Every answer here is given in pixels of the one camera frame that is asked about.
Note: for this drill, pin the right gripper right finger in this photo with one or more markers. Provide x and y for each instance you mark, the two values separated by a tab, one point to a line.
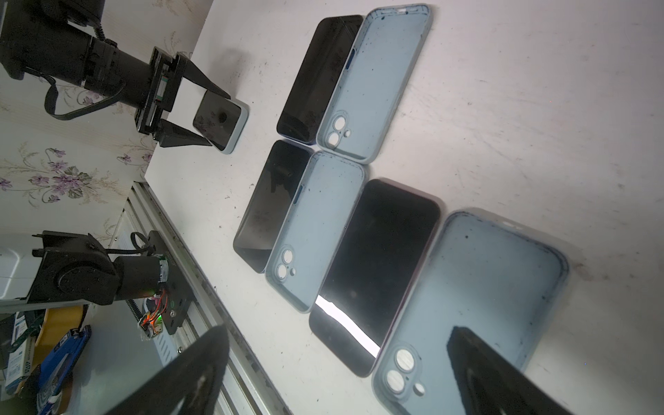
488	384

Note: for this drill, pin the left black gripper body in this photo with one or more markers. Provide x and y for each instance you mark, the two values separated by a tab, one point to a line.
166	74

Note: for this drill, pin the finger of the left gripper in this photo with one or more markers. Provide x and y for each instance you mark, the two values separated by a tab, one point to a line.
187	70
169	135

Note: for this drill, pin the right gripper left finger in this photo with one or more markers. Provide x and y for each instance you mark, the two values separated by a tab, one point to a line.
190	384

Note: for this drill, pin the bare black phone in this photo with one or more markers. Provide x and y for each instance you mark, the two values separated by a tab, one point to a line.
317	77
271	199

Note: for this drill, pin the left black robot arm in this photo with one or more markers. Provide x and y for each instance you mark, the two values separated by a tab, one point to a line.
64	41

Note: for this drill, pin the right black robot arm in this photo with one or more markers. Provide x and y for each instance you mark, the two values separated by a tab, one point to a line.
93	270

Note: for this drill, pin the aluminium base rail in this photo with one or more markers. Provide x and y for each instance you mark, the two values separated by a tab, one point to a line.
246	388

